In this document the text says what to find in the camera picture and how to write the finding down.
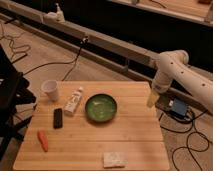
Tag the cream cylindrical pusher tip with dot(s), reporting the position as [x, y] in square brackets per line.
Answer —
[152, 99]

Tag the black eraser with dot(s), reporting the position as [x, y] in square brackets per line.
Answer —
[58, 118]

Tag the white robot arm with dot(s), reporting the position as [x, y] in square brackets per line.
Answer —
[172, 65]

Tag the blue power box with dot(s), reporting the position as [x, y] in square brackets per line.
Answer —
[178, 108]

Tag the green bowl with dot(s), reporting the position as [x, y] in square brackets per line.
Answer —
[100, 108]

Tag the white sponge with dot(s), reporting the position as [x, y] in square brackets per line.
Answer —
[114, 160]

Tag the white paper cup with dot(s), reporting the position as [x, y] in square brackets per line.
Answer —
[50, 88]

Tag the orange carrot toy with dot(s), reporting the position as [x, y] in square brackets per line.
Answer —
[43, 140]

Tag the white clamp on rail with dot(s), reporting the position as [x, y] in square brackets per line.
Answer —
[58, 15]

